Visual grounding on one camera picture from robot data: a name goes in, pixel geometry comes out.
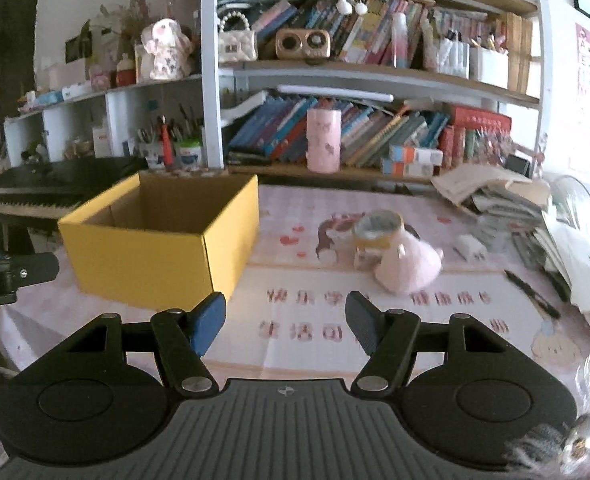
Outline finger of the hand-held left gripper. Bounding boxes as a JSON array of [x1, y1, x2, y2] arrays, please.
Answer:
[[12, 252, 59, 286]]

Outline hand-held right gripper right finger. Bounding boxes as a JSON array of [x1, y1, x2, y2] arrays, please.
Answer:
[[345, 291, 530, 397]]

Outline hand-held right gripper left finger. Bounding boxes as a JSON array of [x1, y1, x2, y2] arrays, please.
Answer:
[[35, 291, 227, 397]]

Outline pink knitted hat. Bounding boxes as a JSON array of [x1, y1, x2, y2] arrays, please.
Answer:
[[373, 232, 446, 295]]

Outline yellow tape roll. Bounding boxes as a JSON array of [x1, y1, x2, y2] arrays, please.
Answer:
[[351, 210, 406, 252]]

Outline yellow cardboard box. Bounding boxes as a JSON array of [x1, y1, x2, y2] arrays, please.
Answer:
[[57, 172, 260, 311]]

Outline pink printed desk mat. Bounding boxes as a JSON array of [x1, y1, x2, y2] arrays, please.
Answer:
[[0, 180, 590, 468]]

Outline black piano keyboard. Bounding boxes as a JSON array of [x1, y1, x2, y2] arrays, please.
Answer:
[[0, 156, 148, 221]]

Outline white charger plug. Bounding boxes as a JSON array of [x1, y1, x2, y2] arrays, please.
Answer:
[[452, 234, 488, 262]]

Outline white and red carton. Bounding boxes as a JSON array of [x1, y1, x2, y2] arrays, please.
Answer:
[[92, 125, 112, 158]]

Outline orange and white small box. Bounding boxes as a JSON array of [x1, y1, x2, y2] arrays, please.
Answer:
[[389, 145, 444, 166], [381, 159, 434, 177]]

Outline white jar with blue label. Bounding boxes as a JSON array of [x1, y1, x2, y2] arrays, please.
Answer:
[[175, 140, 204, 168]]

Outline black pen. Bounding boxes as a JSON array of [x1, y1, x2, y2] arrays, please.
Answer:
[[504, 270, 562, 320]]

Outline red marker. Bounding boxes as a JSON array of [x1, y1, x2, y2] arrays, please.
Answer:
[[161, 117, 174, 168]]

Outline white low shelf cabinet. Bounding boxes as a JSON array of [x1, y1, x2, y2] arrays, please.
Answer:
[[2, 75, 206, 171]]

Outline pink printed cylinder cup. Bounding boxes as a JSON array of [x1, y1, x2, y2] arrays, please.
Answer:
[[306, 108, 342, 172]]

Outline pile of papers and books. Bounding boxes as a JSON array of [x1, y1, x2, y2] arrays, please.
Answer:
[[432, 165, 590, 351]]

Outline slanted row of blue books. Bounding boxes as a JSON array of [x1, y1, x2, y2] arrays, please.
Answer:
[[227, 92, 450, 168]]

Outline small red figurine jar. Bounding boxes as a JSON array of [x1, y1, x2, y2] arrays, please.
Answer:
[[116, 53, 136, 87]]

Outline red book box set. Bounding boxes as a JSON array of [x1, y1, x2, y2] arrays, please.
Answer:
[[450, 105, 513, 166]]

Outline white light bar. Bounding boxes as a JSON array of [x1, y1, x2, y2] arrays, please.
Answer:
[[276, 84, 394, 103]]

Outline white and wood bookshelf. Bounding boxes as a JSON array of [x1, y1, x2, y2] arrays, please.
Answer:
[[200, 0, 550, 183]]

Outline clear plastic container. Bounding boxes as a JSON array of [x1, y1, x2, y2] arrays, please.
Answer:
[[550, 175, 590, 233]]

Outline pink floral plush doll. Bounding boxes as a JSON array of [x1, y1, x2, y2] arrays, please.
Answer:
[[141, 18, 196, 81]]

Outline fluffy silver pompom charm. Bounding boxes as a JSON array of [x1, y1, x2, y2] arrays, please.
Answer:
[[505, 350, 590, 476]]

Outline dried flower bunch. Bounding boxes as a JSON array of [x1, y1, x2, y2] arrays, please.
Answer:
[[100, 0, 150, 46]]

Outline clear pen holder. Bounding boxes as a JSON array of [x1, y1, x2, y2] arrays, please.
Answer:
[[437, 30, 470, 78]]

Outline white pen storage box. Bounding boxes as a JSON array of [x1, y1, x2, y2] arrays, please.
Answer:
[[470, 45, 510, 90]]

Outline wooden retro speaker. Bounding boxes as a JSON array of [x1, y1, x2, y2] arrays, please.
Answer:
[[275, 28, 332, 61]]

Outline row of colourful paperback books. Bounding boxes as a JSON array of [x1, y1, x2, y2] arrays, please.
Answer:
[[252, 0, 500, 67]]

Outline white quilted pearl-handle purse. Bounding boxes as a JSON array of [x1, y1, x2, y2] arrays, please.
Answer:
[[217, 12, 259, 64]]

